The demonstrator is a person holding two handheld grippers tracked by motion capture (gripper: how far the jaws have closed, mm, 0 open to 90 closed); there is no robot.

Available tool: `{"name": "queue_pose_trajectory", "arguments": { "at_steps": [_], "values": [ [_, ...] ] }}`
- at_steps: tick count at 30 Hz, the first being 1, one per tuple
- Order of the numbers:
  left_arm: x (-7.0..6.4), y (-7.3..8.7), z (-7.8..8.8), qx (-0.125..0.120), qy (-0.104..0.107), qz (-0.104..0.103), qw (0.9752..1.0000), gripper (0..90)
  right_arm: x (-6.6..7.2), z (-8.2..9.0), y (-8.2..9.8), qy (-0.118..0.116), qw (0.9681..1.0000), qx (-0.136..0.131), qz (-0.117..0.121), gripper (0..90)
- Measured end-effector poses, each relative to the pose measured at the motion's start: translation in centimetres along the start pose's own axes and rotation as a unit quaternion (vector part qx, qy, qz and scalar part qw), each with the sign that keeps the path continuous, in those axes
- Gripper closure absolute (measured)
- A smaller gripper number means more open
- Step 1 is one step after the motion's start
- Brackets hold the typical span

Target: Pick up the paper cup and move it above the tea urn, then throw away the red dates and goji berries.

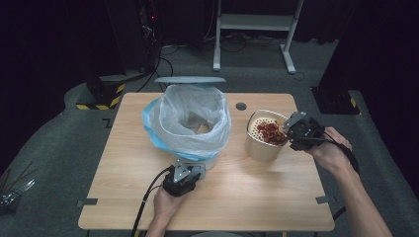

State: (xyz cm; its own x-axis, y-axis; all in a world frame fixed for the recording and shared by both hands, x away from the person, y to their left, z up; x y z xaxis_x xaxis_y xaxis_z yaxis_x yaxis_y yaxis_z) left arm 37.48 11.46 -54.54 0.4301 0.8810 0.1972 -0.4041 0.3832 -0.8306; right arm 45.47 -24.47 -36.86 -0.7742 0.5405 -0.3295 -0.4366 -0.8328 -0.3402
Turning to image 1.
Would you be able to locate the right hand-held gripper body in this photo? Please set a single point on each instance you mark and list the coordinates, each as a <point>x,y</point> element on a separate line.
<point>304,133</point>

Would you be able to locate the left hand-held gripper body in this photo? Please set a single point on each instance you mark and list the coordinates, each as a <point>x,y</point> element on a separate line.
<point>179,186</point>

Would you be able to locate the red food scraps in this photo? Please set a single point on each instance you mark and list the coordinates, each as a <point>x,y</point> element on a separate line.
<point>270,132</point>

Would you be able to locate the beige strainer bucket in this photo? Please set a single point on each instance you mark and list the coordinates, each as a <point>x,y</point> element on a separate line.
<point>260,149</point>

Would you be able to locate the translucent blue-edged trash bag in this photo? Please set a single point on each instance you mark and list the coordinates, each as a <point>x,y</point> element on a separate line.
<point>184,138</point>

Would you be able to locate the white grey pedal trash bin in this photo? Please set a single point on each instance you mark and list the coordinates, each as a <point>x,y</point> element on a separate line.
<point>189,80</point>

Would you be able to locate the person's left hand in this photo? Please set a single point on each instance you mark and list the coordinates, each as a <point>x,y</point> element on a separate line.
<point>166,205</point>

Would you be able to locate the person's right hand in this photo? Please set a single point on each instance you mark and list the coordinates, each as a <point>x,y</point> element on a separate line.
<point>332,153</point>

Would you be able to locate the black stand with hazard stripes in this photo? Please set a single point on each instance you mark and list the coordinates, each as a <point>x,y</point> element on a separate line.
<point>334,102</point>
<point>103,94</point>

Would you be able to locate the grey tape piece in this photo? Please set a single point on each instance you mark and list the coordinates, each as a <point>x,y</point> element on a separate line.
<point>322,199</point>
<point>88,202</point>

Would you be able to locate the white metal stand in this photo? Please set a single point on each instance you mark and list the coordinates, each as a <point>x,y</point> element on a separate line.
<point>253,22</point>

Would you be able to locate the black equipment rack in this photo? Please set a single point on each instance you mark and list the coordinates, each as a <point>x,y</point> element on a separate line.
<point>131,33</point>

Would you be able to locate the metal rods bundle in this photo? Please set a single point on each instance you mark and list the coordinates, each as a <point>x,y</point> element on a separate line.
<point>15,192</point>

